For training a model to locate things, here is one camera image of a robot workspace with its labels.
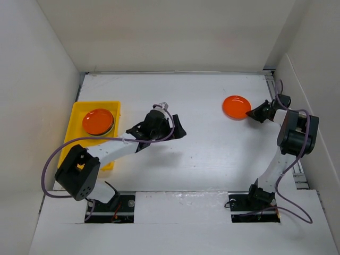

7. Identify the orange plate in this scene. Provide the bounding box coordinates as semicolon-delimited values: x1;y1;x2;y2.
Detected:
222;95;251;120
82;108;114;136

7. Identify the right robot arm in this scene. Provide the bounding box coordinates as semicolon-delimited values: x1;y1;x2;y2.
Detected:
245;95;319;210

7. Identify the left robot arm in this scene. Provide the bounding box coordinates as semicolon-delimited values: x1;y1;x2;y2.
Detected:
55;105;186;211

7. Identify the yellow plastic bin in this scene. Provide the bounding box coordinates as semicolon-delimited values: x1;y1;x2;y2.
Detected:
58;101;121;165

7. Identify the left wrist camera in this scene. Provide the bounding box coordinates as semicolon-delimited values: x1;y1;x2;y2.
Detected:
156;102;168;110

